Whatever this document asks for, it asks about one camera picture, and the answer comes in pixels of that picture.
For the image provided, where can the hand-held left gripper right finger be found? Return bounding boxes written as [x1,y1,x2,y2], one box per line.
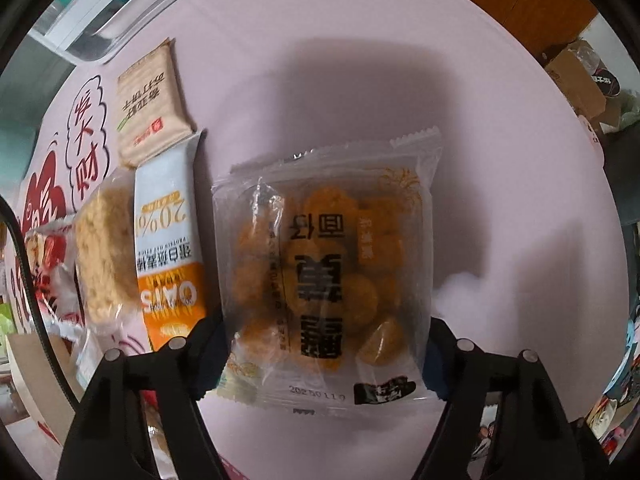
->
[415,316,593,480]

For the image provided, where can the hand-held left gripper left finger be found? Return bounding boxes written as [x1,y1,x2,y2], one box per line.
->
[55,315,231,480]

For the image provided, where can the white orange oat bar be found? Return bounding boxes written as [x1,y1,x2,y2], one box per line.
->
[134,130,208,353]

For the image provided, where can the clear puffed rice cake packet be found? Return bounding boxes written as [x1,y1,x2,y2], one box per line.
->
[74,170,146,336]

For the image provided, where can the clear golden pastry packet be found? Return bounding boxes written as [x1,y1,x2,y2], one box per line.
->
[211,127,443,416]

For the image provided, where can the red white snack packet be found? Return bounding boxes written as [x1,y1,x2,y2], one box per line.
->
[22,222,86,331]

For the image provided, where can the beige cracker packet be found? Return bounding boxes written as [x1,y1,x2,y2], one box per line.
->
[116,42,195,168]

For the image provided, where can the cardboard box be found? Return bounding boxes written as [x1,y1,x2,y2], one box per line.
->
[542,37,626,121]

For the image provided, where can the black round tin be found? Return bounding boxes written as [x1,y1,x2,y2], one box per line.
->
[590,67,623,98]

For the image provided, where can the clear storage box, white lid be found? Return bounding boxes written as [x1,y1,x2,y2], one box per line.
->
[27,0,233,66]

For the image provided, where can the wooden cabinet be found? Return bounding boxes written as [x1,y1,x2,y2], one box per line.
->
[400,0,598,63]

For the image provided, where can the black cable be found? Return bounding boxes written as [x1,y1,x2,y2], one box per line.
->
[0,195,81,406]

